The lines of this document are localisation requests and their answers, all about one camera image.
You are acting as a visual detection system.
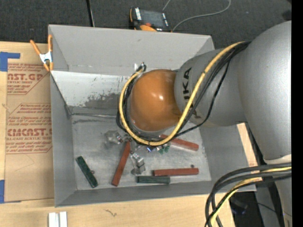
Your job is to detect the dark green flat block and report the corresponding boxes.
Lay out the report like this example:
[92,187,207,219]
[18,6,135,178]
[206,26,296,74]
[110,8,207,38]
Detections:
[136,175,171,184]
[75,156,98,189]

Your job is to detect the brown cardboard board red print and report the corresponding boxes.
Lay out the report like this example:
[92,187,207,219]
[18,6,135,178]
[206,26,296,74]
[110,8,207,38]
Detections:
[0,41,55,204]

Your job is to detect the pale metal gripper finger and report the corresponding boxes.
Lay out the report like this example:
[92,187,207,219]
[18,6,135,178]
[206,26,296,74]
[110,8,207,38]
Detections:
[130,151,146,175]
[103,130,130,149]

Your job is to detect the red-brown flat block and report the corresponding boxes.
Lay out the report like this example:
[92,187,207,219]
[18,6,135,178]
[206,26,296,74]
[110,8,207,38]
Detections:
[160,134,200,152]
[152,167,200,177]
[111,140,132,187]

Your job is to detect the grey metal bin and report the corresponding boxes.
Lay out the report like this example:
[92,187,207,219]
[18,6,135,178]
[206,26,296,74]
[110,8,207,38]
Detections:
[48,24,258,208]

